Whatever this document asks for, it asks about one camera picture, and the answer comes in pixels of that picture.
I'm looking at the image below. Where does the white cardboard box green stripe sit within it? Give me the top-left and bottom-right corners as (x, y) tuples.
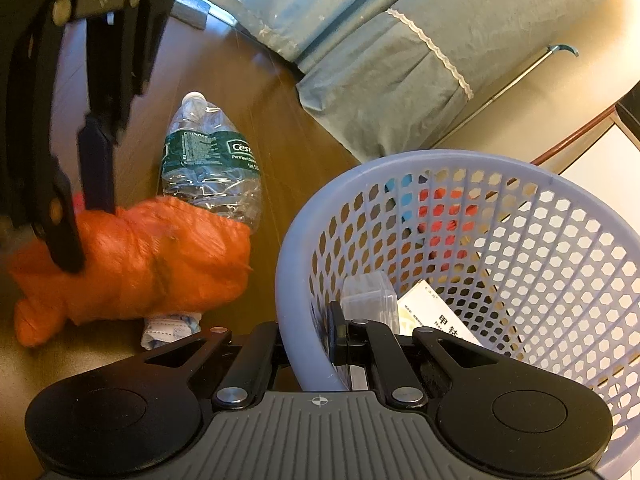
(397, 280), (483, 348)

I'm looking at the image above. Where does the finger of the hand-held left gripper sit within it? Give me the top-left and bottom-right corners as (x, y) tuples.
(76, 0), (177, 215)
(0, 25), (87, 275)

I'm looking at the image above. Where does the orange plastic bag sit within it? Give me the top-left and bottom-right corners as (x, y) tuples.
(7, 195), (253, 348)

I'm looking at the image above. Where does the clear plastic water bottle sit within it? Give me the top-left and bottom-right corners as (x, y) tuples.
(160, 91), (265, 236)

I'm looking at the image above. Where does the clear plastic box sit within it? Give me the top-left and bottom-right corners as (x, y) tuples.
(341, 272), (398, 333)

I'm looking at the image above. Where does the grey-blue curtain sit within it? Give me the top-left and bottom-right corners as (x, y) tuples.
(295, 0), (632, 163)

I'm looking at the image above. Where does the blue dustpan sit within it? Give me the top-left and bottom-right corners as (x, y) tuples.
(385, 44), (580, 223)

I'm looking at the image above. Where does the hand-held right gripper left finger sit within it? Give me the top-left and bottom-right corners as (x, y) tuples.
(132, 321), (288, 411)

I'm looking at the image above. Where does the white sliding door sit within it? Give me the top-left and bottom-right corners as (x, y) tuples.
(555, 120), (640, 271)

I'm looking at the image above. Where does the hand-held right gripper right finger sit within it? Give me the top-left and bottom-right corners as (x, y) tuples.
(327, 300), (501, 408)

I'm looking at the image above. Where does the lavender plastic mesh basket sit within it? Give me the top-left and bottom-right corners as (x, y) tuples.
(275, 149), (640, 480)

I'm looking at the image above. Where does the grey door mat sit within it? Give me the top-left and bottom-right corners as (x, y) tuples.
(172, 0), (211, 31)

